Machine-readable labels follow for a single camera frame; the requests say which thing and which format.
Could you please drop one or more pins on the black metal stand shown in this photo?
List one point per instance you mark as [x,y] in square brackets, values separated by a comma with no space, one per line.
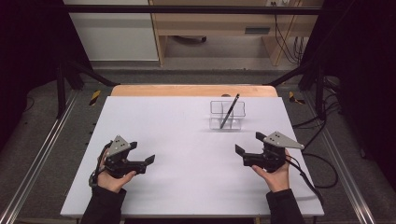
[320,93]
[60,93]

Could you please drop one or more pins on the light wooden desk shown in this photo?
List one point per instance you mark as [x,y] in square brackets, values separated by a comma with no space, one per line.
[218,23]

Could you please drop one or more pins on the black curtain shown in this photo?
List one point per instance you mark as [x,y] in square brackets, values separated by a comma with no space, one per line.
[25,62]
[367,77]

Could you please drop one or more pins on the white power strip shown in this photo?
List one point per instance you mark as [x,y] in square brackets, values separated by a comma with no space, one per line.
[283,2]

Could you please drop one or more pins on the clear plastic divided organizer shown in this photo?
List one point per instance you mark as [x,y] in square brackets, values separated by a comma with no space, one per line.
[214,123]

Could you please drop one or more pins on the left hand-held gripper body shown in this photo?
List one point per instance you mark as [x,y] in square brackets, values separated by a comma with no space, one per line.
[120,147]

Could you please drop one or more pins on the person's left hand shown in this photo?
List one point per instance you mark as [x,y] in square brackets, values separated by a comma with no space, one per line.
[111,184]

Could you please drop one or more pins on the yellow black floor tape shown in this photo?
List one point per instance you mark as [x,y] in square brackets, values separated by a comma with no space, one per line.
[95,97]
[292,97]

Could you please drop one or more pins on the aluminium floor rail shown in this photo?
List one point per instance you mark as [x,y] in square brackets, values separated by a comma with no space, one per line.
[40,155]
[342,168]

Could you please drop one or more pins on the person's right hand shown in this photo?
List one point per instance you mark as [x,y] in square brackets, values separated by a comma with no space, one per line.
[277,182]

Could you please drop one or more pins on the white cabinet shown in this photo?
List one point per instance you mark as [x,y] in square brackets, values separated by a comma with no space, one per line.
[115,37]

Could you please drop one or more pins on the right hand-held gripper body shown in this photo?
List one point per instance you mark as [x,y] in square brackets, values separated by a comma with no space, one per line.
[278,140]

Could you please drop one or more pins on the black horizontal frame bar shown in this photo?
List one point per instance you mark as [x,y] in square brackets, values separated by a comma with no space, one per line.
[186,9]

